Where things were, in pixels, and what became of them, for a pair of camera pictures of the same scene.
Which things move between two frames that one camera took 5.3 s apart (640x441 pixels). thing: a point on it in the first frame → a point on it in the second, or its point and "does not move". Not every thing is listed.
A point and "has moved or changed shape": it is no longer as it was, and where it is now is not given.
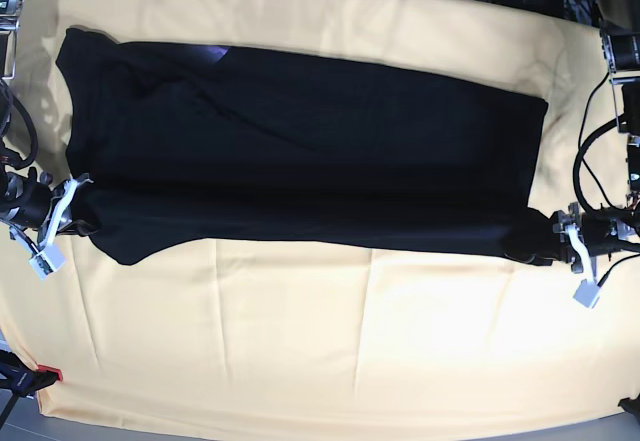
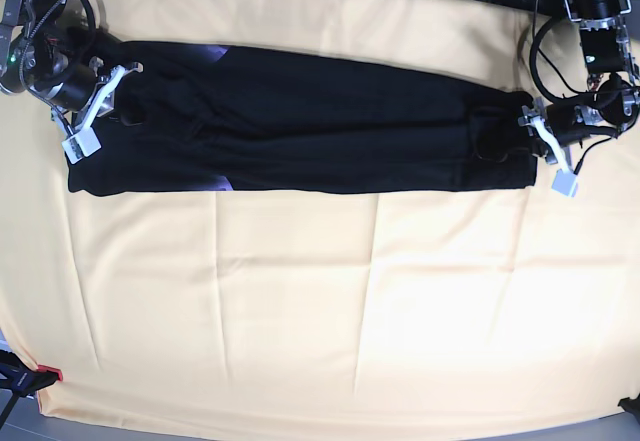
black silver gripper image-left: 36,203 → 88,92
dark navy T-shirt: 184,150 has moved or changed shape
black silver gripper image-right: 600,231 → 553,129
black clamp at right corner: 631,406 does not move
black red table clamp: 22,379 does not move
